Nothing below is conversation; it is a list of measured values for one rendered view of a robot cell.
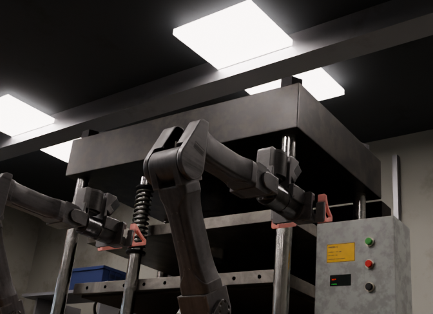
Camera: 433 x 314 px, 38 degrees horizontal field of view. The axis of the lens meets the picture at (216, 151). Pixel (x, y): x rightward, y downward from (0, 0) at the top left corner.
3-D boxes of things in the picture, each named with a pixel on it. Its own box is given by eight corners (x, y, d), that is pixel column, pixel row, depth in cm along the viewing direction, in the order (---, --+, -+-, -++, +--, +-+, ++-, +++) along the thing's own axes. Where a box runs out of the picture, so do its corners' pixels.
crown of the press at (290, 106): (293, 216, 225) (299, 70, 249) (50, 246, 297) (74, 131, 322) (383, 274, 286) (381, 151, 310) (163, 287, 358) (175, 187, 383)
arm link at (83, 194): (89, 197, 181) (57, 183, 173) (110, 193, 176) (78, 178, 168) (82, 236, 176) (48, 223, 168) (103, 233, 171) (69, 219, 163)
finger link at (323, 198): (314, 207, 151) (293, 194, 145) (340, 204, 147) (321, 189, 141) (312, 235, 149) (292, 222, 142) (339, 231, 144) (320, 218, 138)
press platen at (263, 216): (287, 219, 241) (287, 206, 243) (86, 243, 303) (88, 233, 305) (361, 265, 292) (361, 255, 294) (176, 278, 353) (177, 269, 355)
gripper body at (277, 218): (278, 200, 149) (260, 189, 143) (316, 193, 143) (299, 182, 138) (276, 225, 146) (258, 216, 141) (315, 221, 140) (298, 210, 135)
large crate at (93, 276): (131, 296, 608) (134, 274, 617) (100, 287, 580) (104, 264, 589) (93, 299, 640) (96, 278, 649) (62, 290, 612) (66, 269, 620)
